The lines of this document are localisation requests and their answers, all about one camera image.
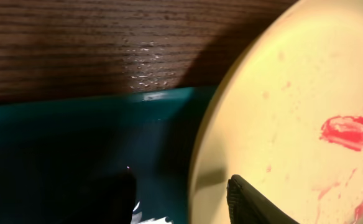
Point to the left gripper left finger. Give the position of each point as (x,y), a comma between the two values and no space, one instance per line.
(114,206)

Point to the yellow-green plate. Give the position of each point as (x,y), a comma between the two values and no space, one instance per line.
(288,118)

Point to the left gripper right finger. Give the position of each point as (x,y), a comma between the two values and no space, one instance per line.
(248,206)

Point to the teal plastic tray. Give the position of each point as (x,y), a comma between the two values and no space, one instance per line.
(58,156)

